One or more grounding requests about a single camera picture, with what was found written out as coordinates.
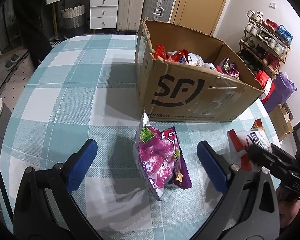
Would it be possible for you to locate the white red snack bag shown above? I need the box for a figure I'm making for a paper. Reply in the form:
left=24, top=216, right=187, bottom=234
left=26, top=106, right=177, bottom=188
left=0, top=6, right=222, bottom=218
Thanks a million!
left=228, top=119, right=272, bottom=172

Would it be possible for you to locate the brown cardboard box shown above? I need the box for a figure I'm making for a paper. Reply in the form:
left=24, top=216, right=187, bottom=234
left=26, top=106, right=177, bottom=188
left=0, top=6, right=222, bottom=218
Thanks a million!
left=135, top=20, right=263, bottom=122

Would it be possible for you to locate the wooden door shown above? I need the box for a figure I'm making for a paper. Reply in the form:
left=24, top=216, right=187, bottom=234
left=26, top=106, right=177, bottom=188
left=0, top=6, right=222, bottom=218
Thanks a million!
left=170, top=0, right=226, bottom=35

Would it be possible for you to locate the shoe rack with shoes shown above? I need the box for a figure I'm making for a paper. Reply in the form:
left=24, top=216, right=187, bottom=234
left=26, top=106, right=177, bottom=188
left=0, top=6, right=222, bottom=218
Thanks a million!
left=238, top=10, right=293, bottom=79

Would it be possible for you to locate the dotted black bordered rug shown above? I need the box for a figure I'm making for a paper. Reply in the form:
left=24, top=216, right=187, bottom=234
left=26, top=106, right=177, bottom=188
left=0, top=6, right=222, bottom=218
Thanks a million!
left=0, top=46, right=35, bottom=111

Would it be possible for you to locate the beige hard suitcase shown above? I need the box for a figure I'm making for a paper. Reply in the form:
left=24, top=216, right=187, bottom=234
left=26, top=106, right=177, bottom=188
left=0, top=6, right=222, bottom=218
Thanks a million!
left=117, top=0, right=144, bottom=31

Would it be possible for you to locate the woven laundry basket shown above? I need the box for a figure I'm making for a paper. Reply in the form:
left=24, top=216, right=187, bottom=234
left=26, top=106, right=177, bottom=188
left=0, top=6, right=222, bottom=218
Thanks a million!
left=62, top=3, right=86, bottom=38

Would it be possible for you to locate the purple plastic bag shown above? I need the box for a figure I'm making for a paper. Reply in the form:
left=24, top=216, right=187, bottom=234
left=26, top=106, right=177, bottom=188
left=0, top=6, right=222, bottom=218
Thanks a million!
left=264, top=72, right=297, bottom=113

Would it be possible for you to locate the red orange snack bag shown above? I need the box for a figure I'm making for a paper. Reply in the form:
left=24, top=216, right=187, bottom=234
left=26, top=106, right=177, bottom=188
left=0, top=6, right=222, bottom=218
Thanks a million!
left=154, top=44, right=190, bottom=64

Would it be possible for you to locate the blue plaid tablecloth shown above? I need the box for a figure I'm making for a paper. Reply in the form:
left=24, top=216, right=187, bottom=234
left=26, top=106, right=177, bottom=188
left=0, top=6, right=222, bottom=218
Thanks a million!
left=0, top=35, right=279, bottom=239

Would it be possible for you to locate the purple grape candy bag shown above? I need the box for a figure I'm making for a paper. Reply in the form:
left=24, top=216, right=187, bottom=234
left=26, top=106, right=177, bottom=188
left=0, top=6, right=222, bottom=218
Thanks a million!
left=133, top=113, right=192, bottom=201

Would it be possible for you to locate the red plastic bag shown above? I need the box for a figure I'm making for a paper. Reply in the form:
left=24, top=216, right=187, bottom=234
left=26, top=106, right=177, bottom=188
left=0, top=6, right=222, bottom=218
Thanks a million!
left=256, top=71, right=275, bottom=103

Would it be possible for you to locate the silver aluminium suitcase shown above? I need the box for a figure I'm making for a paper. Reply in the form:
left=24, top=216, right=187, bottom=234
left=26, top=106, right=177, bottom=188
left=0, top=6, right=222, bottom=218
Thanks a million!
left=141, top=0, right=174, bottom=22

